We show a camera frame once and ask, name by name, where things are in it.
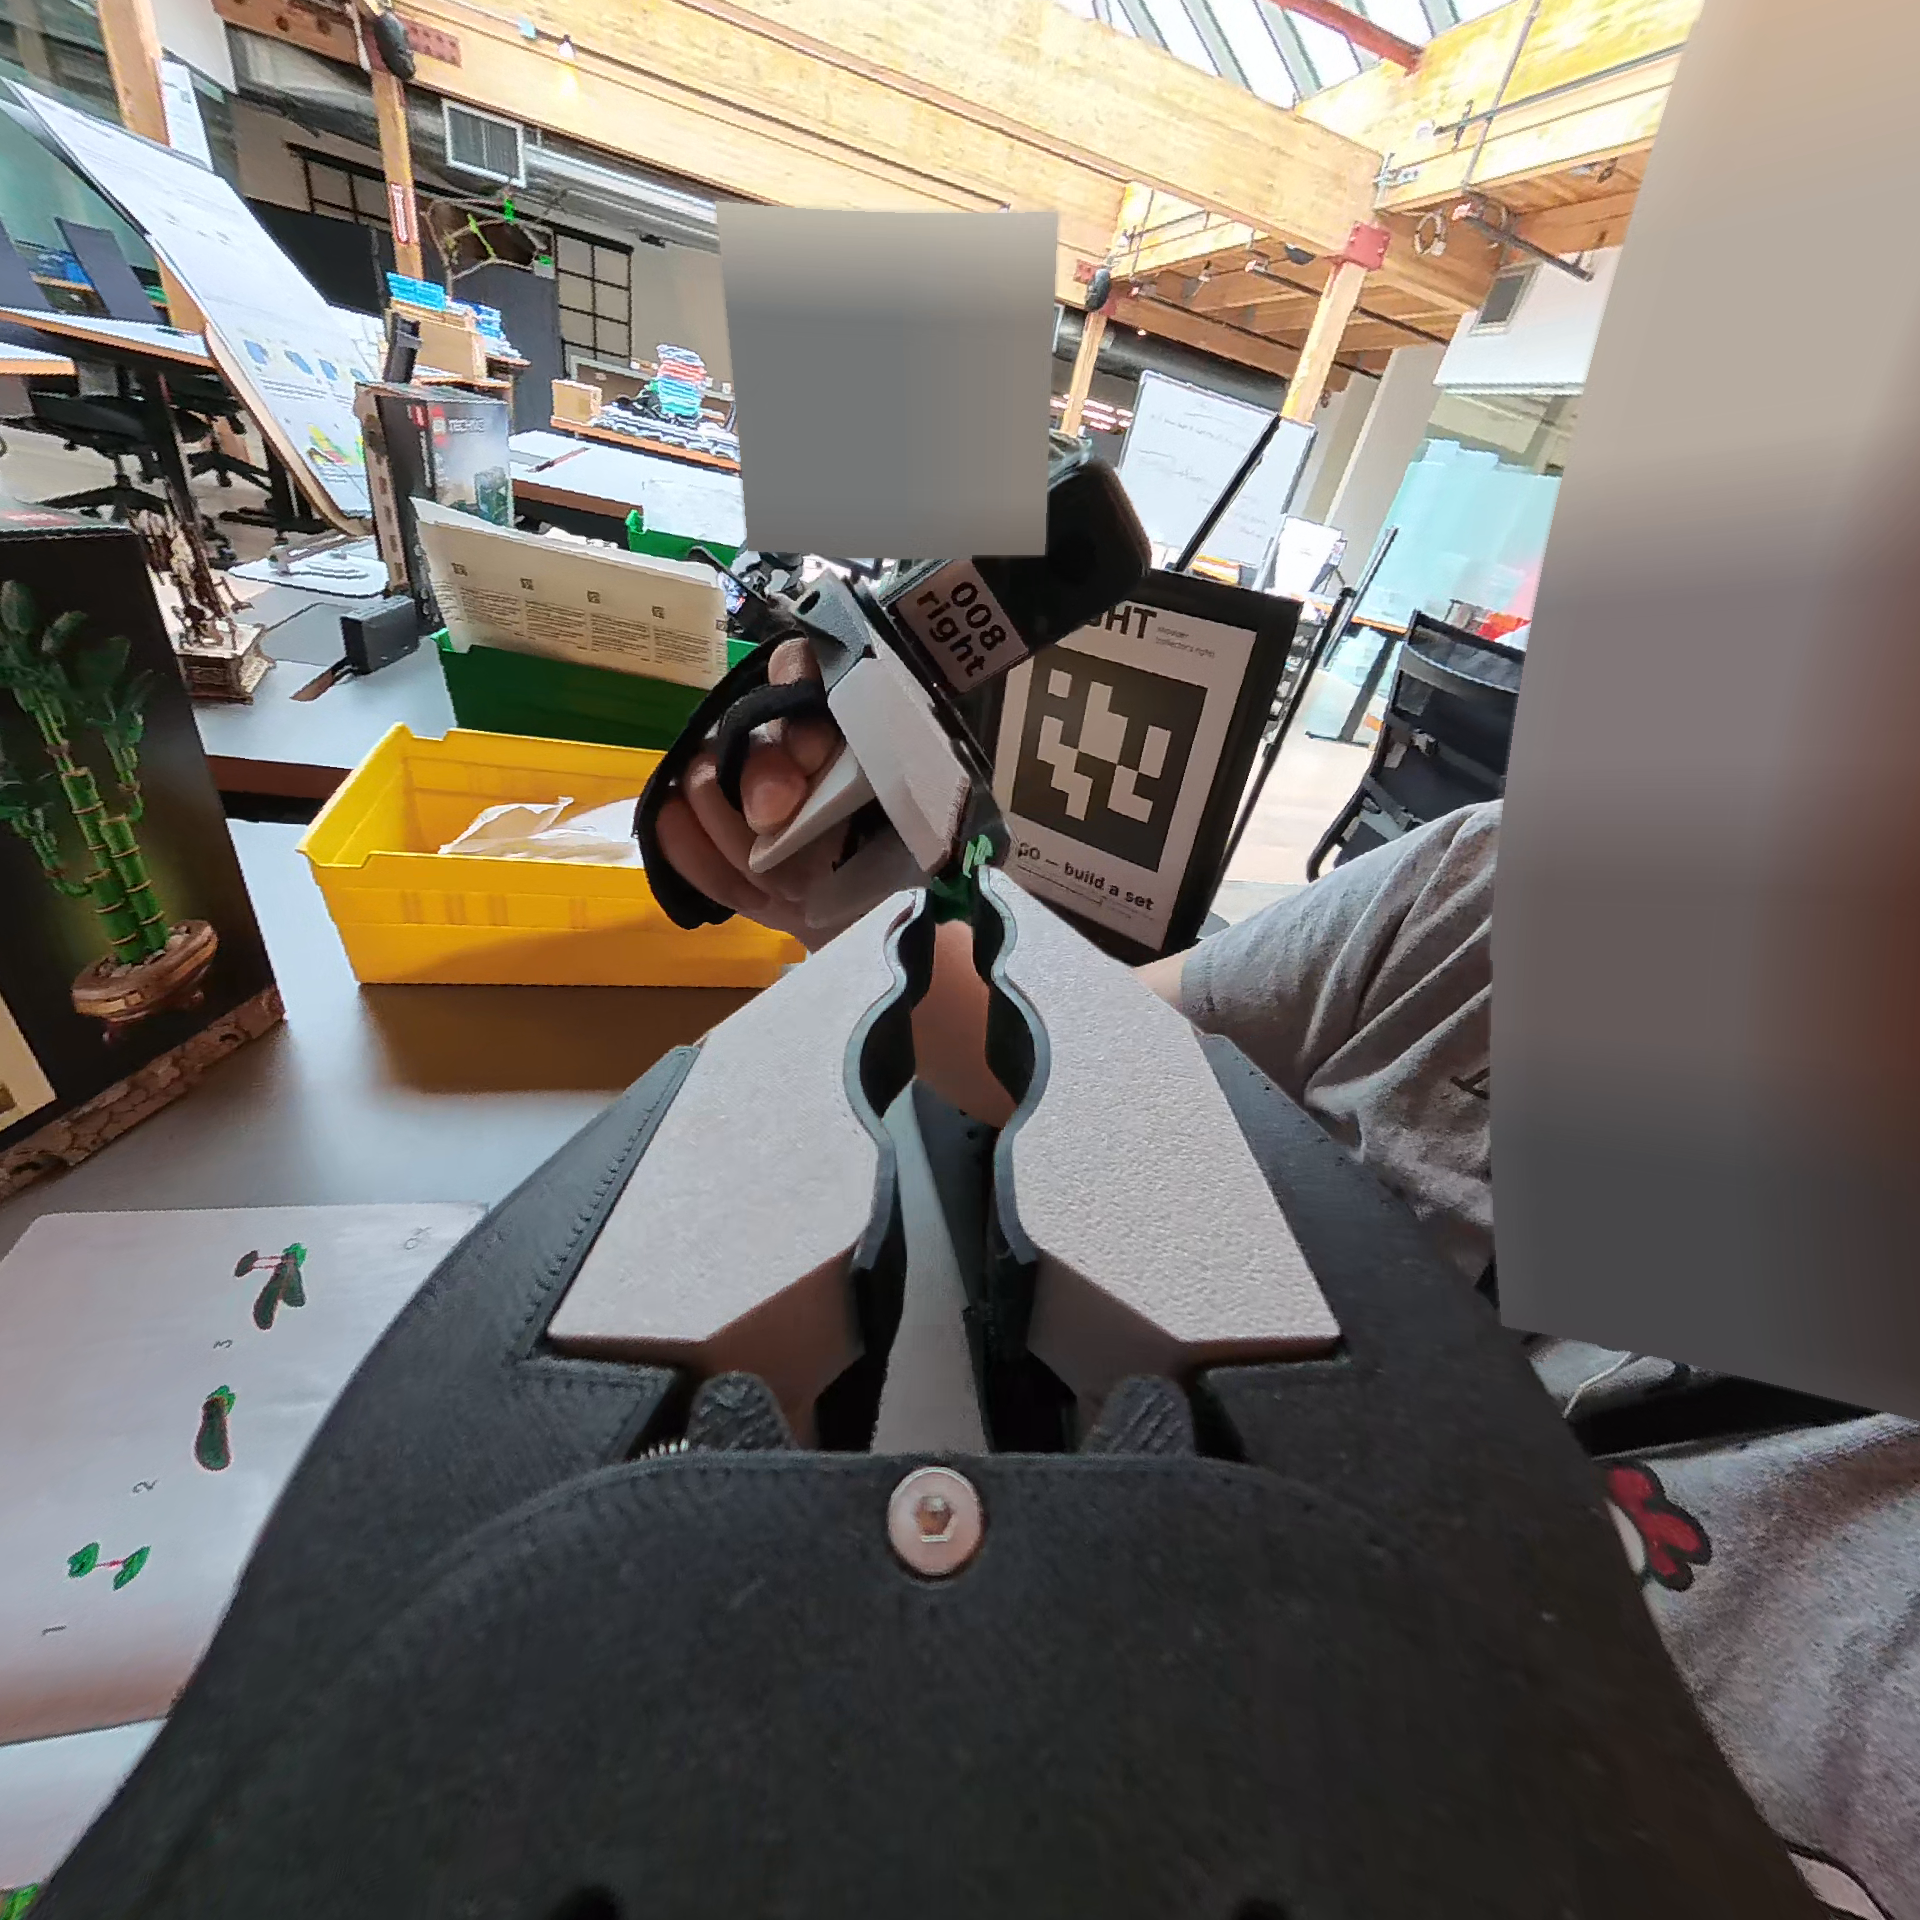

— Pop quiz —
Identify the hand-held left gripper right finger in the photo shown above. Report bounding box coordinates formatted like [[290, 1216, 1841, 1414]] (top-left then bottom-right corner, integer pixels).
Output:
[[976, 872, 1344, 1442]]

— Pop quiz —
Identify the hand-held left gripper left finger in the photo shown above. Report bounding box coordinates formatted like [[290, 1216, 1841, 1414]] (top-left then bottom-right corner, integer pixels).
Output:
[[546, 888, 921, 1449]]

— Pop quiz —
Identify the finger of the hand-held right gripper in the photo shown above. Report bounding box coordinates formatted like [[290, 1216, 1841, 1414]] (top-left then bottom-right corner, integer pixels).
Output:
[[796, 586, 982, 886], [937, 698, 1014, 906]]

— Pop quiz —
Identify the person's right forearm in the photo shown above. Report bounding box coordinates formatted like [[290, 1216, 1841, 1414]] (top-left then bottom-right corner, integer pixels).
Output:
[[902, 914, 1204, 1127]]

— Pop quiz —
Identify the dark lego box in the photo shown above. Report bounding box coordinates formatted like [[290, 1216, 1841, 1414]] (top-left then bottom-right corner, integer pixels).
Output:
[[354, 379, 514, 601]]

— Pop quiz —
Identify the lego instruction booklet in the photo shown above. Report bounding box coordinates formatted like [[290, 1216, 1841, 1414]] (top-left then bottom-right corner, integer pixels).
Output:
[[0, 1200, 489, 1892]]

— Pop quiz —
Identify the bamboo print lego box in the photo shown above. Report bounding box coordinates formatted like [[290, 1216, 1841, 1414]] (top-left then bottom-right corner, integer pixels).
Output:
[[0, 516, 288, 1202]]

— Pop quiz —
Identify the person's right hand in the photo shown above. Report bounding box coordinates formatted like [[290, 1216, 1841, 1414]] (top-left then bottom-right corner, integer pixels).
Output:
[[652, 639, 906, 953]]

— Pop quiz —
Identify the black framed marker sign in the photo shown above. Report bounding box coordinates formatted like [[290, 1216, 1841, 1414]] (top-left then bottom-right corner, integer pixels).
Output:
[[991, 577, 1306, 963]]

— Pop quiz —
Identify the white whiteboard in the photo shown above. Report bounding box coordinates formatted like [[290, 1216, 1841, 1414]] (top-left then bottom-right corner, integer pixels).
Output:
[[1119, 371, 1319, 572]]

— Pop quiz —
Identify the green plastic bin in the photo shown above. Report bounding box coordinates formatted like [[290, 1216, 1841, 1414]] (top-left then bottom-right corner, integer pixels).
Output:
[[432, 627, 759, 752]]

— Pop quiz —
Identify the white folded paper sheet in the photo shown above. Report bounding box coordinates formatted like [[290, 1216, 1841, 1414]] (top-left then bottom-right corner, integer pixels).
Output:
[[408, 498, 736, 694]]

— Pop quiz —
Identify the clear plastic bag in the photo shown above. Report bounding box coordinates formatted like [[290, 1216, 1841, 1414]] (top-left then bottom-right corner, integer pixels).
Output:
[[434, 796, 647, 873]]

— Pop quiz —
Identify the yellow plastic bin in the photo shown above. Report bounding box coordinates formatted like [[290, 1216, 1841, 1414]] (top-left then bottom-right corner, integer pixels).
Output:
[[298, 724, 812, 992]]

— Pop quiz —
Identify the white background table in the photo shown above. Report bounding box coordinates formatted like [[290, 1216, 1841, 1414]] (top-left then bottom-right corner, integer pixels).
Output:
[[510, 428, 748, 548]]

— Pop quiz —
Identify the black office chair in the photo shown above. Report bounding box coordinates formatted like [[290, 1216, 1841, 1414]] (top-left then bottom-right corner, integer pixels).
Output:
[[30, 382, 198, 528], [1307, 609, 1526, 888]]

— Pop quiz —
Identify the stack of coloured trays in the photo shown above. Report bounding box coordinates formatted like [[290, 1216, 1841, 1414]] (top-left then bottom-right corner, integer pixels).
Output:
[[639, 344, 740, 426]]

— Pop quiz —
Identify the brown wooden model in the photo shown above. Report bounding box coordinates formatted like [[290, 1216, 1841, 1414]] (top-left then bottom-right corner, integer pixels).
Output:
[[142, 511, 274, 704]]

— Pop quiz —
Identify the white air vent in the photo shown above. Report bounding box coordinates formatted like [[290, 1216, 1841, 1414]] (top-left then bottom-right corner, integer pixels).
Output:
[[441, 104, 529, 190]]

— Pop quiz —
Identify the large tilted instruction board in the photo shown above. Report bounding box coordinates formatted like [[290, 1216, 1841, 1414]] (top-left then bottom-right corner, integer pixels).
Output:
[[0, 82, 394, 519]]

